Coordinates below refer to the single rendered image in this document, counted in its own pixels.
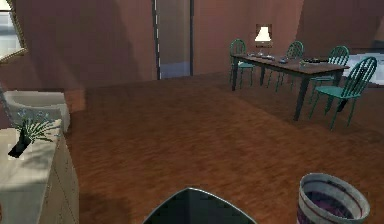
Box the green spindle back chair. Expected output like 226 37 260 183
308 56 379 131
266 40 305 93
307 45 351 105
228 38 256 91

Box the dark grey pointed shape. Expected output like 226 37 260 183
142 186 258 224

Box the white shade table lamp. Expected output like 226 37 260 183
254 25 273 57

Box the black flat dish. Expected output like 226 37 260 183
302 57 330 65

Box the black vase with green plant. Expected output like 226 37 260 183
7 109 63 159

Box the cream chest of drawers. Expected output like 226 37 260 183
0 119 81 224

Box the grey room door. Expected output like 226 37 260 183
151 0 195 81

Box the white striped waste bin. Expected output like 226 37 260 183
296 172 371 224

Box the dark wooden dining table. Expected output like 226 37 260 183
230 53 351 122

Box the white couch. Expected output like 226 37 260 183
345 49 384 85

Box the white armchair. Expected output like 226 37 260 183
3 90 71 134

